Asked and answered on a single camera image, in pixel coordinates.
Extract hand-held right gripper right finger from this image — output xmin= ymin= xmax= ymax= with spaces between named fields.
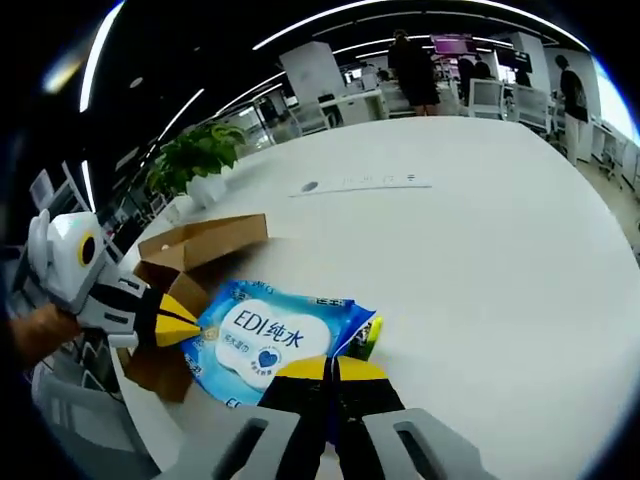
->
xmin=332 ymin=355 xmax=496 ymax=480

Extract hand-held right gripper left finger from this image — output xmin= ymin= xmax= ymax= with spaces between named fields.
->
xmin=162 ymin=355 xmax=334 ymax=480

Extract silver green foil pouch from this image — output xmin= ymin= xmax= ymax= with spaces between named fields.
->
xmin=344 ymin=315 xmax=385 ymax=361

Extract blue wet wipes packet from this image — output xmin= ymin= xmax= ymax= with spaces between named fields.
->
xmin=178 ymin=278 xmax=377 ymax=409

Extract brown cardboard shoe box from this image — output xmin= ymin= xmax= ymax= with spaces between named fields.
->
xmin=122 ymin=213 xmax=270 ymax=404

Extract person's left hand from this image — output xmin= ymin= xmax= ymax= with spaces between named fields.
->
xmin=7 ymin=303 xmax=84 ymax=371

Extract grey metal shelf rack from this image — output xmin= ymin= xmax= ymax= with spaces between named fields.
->
xmin=27 ymin=159 xmax=101 ymax=216

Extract green potted plant white pot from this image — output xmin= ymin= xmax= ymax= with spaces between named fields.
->
xmin=148 ymin=122 xmax=247 ymax=214

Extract white square pillar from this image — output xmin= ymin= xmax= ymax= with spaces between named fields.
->
xmin=279 ymin=42 xmax=341 ymax=109

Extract white office chair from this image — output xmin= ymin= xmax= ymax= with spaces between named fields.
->
xmin=514 ymin=84 xmax=551 ymax=134
xmin=469 ymin=78 xmax=505 ymax=120

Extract long ceiling light strip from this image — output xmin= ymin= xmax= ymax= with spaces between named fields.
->
xmin=252 ymin=0 xmax=501 ymax=51

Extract purple wall screen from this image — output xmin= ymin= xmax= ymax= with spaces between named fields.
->
xmin=432 ymin=33 xmax=476 ymax=54

